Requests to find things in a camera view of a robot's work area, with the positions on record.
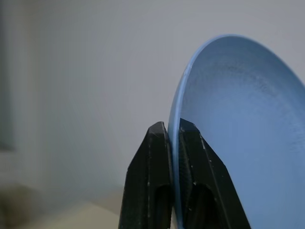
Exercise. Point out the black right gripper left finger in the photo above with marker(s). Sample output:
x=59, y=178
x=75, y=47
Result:
x=143, y=181

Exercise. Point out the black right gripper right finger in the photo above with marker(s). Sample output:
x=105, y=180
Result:
x=209, y=190

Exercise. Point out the blue plate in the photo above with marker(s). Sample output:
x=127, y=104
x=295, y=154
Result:
x=250, y=124

